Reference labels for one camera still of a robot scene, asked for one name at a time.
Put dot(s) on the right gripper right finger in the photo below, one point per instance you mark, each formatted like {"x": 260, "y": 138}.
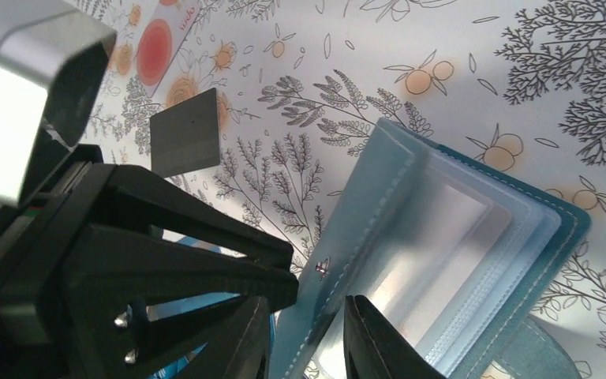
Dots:
{"x": 373, "y": 347}

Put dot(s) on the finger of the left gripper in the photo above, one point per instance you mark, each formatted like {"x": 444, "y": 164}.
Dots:
{"x": 188, "y": 293}

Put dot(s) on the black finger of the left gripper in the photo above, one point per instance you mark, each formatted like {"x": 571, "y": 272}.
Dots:
{"x": 193, "y": 214}

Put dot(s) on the white red translucent card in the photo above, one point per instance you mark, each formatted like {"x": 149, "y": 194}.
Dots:
{"x": 161, "y": 39}

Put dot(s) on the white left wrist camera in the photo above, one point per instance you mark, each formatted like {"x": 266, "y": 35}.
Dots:
{"x": 52, "y": 61}

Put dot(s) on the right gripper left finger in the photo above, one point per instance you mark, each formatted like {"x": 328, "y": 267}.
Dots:
{"x": 232, "y": 339}

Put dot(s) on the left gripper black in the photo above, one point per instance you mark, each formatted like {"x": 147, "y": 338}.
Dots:
{"x": 37, "y": 333}

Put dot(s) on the black card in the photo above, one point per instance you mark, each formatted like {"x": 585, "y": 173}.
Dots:
{"x": 185, "y": 137}

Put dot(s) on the blue leather card holder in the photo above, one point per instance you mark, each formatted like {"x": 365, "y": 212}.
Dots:
{"x": 453, "y": 253}

